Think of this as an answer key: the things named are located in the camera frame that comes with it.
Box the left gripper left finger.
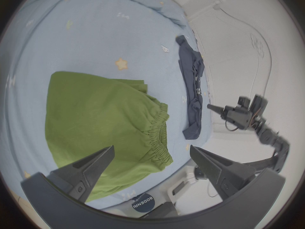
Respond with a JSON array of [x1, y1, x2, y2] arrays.
[[49, 146, 115, 203]]

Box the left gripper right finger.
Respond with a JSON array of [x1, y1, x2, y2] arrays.
[[190, 146, 257, 201]]

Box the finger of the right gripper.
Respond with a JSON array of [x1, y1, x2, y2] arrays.
[[207, 104, 225, 115]]

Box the green shorts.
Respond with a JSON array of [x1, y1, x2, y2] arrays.
[[45, 71, 174, 203]]

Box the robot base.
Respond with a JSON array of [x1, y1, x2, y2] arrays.
[[105, 166, 210, 221]]

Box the bed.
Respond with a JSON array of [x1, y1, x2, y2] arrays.
[[3, 0, 273, 210]]

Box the dark blue T-shirt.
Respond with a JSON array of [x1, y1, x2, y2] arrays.
[[176, 35, 205, 140]]

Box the pale blue quilt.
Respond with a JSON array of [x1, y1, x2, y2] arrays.
[[36, 0, 188, 28]]

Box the black cable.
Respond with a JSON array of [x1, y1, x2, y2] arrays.
[[225, 120, 239, 132]]

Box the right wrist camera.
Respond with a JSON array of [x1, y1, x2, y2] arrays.
[[238, 95, 268, 116]]

